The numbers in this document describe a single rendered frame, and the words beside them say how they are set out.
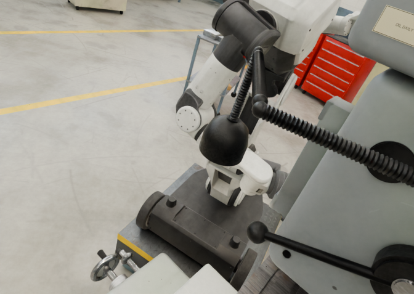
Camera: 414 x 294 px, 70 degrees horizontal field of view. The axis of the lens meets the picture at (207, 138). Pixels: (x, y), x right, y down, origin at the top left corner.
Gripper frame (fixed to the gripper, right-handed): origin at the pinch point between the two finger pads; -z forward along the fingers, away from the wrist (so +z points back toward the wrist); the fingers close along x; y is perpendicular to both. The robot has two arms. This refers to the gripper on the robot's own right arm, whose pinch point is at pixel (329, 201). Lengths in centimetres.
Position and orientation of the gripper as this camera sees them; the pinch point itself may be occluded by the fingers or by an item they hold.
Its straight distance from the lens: 96.8
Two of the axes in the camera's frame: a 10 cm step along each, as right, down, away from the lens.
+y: -2.7, 8.0, 5.3
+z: -9.5, -3.1, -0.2
